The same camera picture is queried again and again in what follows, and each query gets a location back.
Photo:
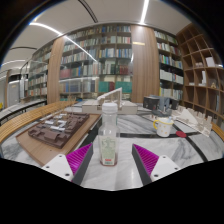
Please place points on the tall bookshelf wall with books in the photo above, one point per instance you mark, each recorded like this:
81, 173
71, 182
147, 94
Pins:
96, 63

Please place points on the straight ceiling light strip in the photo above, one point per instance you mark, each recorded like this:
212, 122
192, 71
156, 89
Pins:
144, 11

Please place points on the brown building model wooden board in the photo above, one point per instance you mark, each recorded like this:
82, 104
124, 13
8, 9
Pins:
56, 131

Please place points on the white columned building model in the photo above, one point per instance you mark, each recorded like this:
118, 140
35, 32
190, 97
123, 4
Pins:
100, 105

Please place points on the clear plastic bottle white cap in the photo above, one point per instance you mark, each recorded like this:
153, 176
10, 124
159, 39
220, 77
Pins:
108, 143

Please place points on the white cup yellow rim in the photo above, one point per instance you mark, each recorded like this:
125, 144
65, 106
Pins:
164, 128

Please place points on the flat round red coaster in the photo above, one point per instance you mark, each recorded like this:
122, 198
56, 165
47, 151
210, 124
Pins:
181, 134

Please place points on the wooden cubby shelf unit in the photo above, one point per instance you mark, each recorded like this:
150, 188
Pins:
200, 76

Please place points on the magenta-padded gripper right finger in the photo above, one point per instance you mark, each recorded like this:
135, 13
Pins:
163, 166

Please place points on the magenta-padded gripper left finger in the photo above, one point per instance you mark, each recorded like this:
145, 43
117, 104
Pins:
60, 165

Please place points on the black cube display box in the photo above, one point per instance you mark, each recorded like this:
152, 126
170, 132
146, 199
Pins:
174, 104
151, 102

